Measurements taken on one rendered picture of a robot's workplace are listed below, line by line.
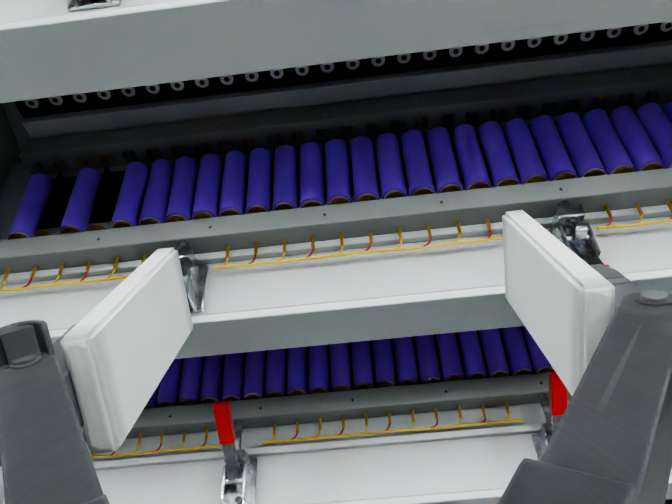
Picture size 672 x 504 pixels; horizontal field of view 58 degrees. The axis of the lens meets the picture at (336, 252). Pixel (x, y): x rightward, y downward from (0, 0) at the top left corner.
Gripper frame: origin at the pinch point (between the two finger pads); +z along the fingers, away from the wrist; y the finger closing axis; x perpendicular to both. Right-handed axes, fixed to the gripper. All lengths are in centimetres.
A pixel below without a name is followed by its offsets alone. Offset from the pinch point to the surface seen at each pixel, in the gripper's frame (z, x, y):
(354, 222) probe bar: 24.0, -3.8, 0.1
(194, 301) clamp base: 21.1, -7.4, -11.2
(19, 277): 24.5, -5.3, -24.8
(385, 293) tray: 21.3, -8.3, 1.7
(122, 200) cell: 28.2, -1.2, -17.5
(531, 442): 28.2, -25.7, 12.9
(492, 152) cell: 29.0, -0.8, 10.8
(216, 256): 24.5, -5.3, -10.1
